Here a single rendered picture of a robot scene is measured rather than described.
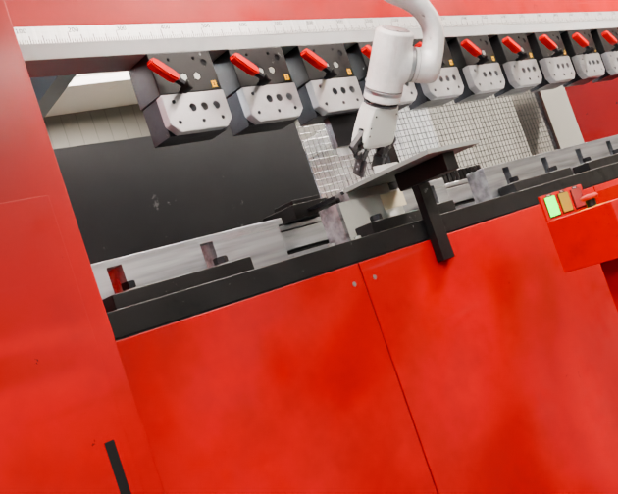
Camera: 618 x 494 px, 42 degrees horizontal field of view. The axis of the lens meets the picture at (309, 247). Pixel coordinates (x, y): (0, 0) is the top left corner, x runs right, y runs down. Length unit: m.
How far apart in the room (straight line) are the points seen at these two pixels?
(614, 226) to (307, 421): 0.79
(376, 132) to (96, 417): 0.95
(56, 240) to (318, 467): 0.62
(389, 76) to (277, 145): 0.76
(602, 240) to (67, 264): 1.14
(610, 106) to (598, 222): 2.14
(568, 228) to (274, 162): 0.95
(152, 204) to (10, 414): 1.14
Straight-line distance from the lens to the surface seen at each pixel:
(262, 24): 1.83
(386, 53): 1.76
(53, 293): 1.15
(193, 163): 2.26
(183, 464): 1.32
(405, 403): 1.63
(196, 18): 1.73
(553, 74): 2.65
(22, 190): 1.17
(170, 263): 1.50
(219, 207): 2.26
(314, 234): 2.07
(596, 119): 3.97
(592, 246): 1.85
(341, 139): 1.89
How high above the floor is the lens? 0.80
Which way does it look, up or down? 3 degrees up
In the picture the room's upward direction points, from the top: 19 degrees counter-clockwise
